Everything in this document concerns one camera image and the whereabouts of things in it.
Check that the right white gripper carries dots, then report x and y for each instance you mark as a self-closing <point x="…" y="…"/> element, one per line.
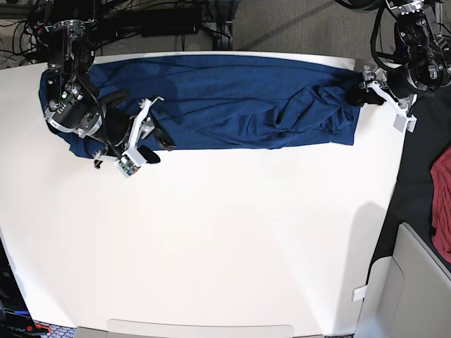
<point x="141" y="126"/>

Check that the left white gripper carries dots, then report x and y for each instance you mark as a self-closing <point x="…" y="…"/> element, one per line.
<point x="374" y="90"/>

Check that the blue long-sleeve T-shirt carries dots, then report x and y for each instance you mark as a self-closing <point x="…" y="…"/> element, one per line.
<point x="229" y="102"/>

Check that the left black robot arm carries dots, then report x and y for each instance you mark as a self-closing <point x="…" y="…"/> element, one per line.
<point x="420" y="63"/>

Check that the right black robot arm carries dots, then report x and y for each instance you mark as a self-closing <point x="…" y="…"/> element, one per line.
<point x="74" y="105"/>

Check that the red cloth pile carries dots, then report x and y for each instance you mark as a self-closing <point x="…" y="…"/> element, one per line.
<point x="441" y="205"/>

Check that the beige plastic bin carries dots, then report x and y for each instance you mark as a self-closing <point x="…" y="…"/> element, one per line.
<point x="408" y="293"/>

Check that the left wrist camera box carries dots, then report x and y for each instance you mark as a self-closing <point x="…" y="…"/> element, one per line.
<point x="405" y="123"/>

